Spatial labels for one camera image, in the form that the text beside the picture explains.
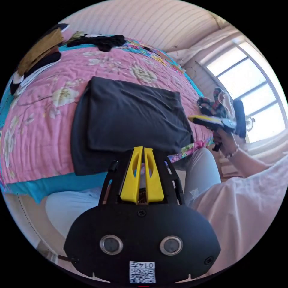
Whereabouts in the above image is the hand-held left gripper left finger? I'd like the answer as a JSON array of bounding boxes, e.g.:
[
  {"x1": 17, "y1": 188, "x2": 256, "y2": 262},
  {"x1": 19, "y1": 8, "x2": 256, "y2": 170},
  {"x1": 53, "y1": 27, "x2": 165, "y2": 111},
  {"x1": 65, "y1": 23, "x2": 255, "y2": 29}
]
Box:
[{"x1": 120, "y1": 146, "x2": 143, "y2": 202}]

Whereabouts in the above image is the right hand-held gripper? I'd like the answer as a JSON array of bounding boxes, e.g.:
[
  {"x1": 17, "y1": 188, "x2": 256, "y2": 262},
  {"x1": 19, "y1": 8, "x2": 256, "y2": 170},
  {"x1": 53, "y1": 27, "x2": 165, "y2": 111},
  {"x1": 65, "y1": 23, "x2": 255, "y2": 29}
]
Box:
[{"x1": 188, "y1": 115, "x2": 237, "y2": 152}]

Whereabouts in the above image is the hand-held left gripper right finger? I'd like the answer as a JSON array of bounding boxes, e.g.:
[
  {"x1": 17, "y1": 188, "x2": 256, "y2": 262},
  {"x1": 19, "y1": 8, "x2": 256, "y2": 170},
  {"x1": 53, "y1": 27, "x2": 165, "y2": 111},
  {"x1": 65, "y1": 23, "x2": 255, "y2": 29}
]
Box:
[{"x1": 144, "y1": 147, "x2": 164, "y2": 202}]

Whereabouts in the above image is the navy short sleeve shirt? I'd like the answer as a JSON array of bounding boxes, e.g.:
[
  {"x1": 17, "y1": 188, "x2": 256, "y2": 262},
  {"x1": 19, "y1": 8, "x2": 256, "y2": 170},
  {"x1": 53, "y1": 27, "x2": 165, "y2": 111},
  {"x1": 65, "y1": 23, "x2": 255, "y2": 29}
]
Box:
[{"x1": 70, "y1": 76, "x2": 195, "y2": 176}]

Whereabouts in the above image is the person's right forearm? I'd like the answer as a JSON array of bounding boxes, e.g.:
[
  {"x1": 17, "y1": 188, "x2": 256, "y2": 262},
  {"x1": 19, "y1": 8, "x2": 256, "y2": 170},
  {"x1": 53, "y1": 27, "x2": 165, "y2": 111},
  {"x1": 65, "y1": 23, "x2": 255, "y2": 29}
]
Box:
[{"x1": 229, "y1": 146, "x2": 274, "y2": 179}]

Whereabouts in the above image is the person's right hand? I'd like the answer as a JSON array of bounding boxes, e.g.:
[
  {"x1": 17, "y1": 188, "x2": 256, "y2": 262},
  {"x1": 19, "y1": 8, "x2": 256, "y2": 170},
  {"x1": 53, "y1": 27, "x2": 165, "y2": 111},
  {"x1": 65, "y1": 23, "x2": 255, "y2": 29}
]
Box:
[{"x1": 213, "y1": 128, "x2": 239, "y2": 158}]

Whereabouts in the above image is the colourful patterned cloth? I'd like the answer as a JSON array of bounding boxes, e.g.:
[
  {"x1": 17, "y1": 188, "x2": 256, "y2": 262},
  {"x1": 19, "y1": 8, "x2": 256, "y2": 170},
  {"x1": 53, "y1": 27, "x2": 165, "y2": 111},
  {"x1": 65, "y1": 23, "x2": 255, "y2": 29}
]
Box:
[{"x1": 197, "y1": 87, "x2": 234, "y2": 118}]

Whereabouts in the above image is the window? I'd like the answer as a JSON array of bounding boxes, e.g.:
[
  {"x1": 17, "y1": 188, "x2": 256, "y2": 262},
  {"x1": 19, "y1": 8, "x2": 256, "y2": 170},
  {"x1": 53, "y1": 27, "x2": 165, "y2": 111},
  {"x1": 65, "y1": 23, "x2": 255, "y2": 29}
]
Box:
[{"x1": 199, "y1": 40, "x2": 287, "y2": 144}]

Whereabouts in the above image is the person's body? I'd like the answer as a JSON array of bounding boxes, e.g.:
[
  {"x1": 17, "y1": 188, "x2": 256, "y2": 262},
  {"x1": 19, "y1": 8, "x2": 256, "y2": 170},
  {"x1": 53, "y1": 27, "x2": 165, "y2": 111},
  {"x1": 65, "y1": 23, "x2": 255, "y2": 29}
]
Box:
[{"x1": 45, "y1": 147, "x2": 288, "y2": 278}]

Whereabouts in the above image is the bed with pink floral quilt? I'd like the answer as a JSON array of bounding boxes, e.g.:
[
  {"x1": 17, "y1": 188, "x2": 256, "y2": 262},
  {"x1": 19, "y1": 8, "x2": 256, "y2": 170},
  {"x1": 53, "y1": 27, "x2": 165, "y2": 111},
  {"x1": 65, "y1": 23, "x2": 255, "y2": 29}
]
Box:
[{"x1": 0, "y1": 34, "x2": 215, "y2": 204}]

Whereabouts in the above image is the black knit garment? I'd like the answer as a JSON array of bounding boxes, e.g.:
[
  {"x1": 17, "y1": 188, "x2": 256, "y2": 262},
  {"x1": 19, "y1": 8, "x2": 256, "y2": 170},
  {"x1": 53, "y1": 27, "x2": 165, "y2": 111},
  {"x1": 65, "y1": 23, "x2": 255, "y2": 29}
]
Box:
[{"x1": 67, "y1": 34, "x2": 126, "y2": 53}]

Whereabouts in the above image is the pile of clothes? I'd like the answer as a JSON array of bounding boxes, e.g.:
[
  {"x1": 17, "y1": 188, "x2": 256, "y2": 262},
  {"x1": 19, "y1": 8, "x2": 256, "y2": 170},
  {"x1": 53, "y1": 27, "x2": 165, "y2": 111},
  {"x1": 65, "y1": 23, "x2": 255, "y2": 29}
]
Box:
[{"x1": 10, "y1": 23, "x2": 71, "y2": 95}]

